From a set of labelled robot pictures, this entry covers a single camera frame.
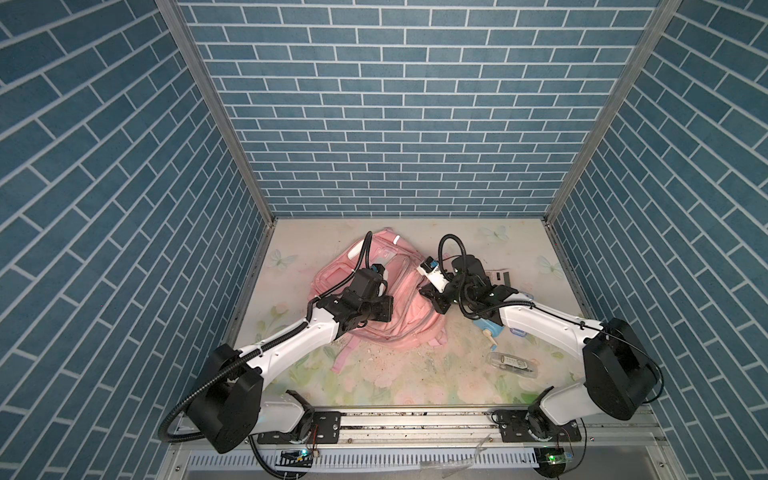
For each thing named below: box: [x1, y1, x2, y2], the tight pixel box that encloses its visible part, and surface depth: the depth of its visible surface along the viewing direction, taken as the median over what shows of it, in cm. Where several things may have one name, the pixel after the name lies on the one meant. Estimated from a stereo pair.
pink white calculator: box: [485, 268, 512, 287], surface depth 103 cm
